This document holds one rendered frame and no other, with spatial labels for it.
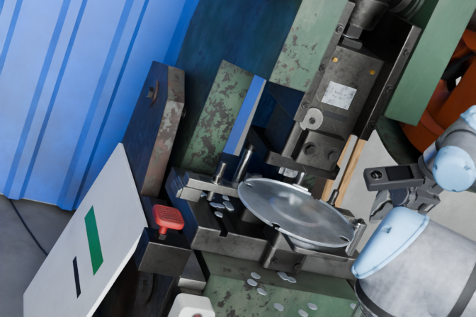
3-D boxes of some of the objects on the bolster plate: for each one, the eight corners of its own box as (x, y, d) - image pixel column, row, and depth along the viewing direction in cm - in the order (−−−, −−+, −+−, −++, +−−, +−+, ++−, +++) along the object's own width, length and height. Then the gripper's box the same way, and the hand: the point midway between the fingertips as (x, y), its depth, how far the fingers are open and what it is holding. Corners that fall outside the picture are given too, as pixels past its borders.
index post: (353, 256, 176) (369, 223, 174) (342, 254, 175) (359, 221, 172) (348, 250, 179) (364, 217, 176) (338, 248, 178) (354, 215, 175)
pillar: (240, 186, 182) (261, 137, 178) (232, 184, 181) (253, 135, 177) (237, 182, 184) (258, 134, 180) (229, 180, 183) (251, 131, 179)
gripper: (462, 188, 145) (398, 244, 159) (448, 153, 151) (387, 210, 165) (429, 180, 142) (367, 238, 155) (416, 144, 147) (357, 203, 161)
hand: (370, 218), depth 158 cm, fingers closed
